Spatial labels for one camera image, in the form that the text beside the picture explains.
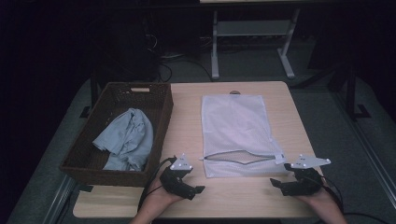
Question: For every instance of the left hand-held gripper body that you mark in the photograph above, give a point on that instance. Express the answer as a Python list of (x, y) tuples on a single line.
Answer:
[(174, 183)]

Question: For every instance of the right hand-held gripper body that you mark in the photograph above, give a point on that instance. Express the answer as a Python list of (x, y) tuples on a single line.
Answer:
[(308, 182)]

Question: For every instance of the person's left hand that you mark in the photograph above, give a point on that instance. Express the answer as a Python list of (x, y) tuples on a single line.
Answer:
[(160, 196)]

